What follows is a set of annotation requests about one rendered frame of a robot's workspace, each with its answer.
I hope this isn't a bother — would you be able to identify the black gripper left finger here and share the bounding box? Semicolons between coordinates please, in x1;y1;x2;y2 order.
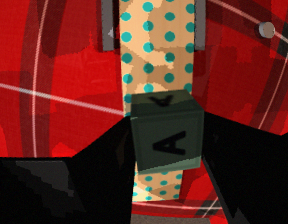
0;116;136;224

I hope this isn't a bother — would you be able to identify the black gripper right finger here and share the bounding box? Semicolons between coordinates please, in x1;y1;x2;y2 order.
201;112;288;224

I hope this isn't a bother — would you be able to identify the dark green letter cube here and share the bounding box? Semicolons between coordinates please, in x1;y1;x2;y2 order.
131;89;205;175

